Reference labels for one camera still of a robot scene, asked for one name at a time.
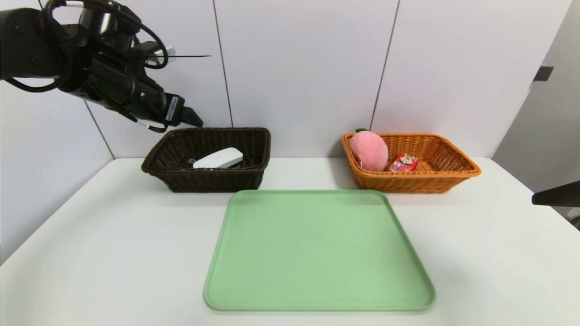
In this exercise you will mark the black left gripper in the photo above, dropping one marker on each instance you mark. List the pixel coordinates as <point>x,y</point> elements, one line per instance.
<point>173,108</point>

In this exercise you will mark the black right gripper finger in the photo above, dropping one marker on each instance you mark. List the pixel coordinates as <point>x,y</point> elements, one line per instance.
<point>559,195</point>

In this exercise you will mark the white whiteboard eraser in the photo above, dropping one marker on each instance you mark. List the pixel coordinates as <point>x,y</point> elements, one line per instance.
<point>218,159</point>

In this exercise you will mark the red snack packet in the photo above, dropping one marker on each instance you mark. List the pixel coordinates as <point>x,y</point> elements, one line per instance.
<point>403,163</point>

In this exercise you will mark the pink plush peach toy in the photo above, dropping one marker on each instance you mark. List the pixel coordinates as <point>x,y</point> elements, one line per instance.
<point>369,151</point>

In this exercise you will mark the dark brown wicker basket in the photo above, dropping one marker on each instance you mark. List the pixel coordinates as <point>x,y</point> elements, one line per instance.
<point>217,179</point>

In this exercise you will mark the orange wicker basket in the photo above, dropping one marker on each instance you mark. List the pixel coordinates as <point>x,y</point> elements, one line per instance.
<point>453,174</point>

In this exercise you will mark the light green plastic tray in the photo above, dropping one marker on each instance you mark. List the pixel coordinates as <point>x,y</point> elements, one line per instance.
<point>317,253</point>

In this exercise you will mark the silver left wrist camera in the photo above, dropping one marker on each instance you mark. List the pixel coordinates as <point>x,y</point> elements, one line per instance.
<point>164,53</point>

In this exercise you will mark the dark wall box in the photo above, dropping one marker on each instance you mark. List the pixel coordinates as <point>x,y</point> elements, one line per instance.
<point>543,73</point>

